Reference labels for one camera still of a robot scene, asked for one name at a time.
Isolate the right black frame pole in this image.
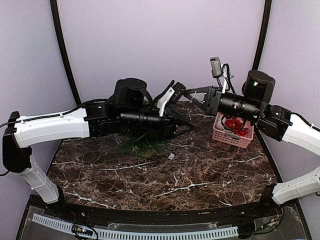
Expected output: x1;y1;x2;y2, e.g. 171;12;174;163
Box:
242;0;273;104

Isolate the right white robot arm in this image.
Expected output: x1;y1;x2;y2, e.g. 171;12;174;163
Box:
183;70;320;217

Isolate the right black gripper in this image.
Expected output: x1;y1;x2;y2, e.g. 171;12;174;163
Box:
183;85;262;122

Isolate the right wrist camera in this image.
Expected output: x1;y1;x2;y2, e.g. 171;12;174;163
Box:
210;56;236;94

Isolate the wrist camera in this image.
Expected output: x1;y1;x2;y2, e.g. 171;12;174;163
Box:
153;80;186;117
210;56;236;94

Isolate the white perforated cable duct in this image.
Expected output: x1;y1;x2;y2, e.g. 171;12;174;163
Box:
31;213;239;240

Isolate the red ball ornament cluster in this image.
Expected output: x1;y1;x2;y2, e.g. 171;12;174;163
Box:
224;117;249;137

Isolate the black frame pole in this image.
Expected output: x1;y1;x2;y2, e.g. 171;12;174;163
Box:
49;0;81;105
242;0;273;104

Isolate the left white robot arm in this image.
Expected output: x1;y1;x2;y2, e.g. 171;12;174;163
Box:
2;78;193;218

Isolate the small green christmas tree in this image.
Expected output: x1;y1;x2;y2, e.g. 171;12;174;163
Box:
117;129;171;158

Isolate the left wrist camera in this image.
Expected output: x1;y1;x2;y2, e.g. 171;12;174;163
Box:
153;80;186;117

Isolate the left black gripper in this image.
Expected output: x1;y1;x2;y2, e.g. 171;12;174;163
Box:
120;105;196;141

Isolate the left black frame pole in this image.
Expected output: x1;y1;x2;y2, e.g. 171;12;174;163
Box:
49;0;81;105

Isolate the pink plastic basket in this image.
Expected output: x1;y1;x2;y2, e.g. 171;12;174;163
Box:
212;112;254;149

